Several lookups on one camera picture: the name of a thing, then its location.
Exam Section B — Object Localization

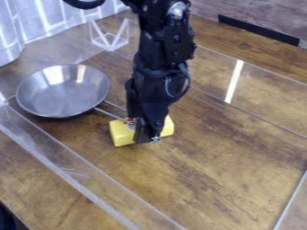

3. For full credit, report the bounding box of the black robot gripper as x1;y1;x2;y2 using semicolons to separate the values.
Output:
124;70;192;145

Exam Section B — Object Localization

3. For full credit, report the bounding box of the yellow butter block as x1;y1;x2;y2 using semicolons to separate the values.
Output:
109;116;174;147

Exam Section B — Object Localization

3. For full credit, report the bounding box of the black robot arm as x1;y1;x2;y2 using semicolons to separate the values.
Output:
120;0;196;144

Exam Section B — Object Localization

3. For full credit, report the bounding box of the silver frying pan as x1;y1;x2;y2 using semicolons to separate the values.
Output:
16;64;124;120

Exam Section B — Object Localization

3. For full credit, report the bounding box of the black strip on table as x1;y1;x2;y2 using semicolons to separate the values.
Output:
218;14;300;47

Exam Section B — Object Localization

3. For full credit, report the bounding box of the white sheer curtain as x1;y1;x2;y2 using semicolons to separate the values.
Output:
0;0;128;67

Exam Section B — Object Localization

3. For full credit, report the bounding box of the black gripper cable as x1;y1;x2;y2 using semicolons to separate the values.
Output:
164;62;193;99

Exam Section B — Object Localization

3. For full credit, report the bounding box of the clear acrylic back wall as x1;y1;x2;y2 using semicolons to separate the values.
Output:
88;17;307;151

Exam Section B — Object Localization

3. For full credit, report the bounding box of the clear acrylic wall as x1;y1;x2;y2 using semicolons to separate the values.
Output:
88;17;307;151
0;93;186;230

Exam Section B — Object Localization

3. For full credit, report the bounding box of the clear acrylic corner bracket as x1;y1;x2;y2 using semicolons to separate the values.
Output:
88;19;129;52

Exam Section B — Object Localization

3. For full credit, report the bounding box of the clear acrylic front wall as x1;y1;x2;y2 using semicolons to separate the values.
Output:
0;93;186;230

